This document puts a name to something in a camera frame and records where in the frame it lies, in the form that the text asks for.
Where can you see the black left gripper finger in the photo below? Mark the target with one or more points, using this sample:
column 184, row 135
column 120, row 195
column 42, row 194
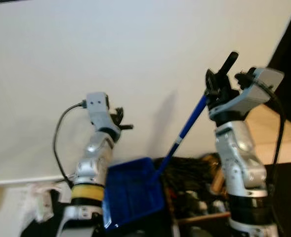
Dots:
column 126, row 127

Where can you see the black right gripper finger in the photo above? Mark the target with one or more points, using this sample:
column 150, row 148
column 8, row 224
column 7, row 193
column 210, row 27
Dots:
column 230, row 61

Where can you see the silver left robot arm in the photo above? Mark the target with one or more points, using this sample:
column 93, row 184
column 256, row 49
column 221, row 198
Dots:
column 93, row 165

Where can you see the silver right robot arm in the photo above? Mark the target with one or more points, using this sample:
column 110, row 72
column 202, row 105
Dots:
column 241, row 158

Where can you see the black floor mat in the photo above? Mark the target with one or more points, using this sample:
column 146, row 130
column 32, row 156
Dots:
column 288, row 197

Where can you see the wooden box with dark clutter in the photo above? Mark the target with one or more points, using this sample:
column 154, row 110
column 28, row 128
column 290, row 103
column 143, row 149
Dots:
column 194, row 187

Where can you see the crumpled white cloth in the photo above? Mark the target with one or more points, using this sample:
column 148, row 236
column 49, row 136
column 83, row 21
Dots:
column 39, row 200

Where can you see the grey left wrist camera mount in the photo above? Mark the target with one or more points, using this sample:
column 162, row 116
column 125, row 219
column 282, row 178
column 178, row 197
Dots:
column 98, row 111

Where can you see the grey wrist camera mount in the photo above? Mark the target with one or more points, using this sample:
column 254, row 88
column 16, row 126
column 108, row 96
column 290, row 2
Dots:
column 256, row 91
column 98, row 111

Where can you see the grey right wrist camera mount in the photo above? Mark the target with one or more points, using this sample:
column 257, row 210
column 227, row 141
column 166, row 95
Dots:
column 256, row 91

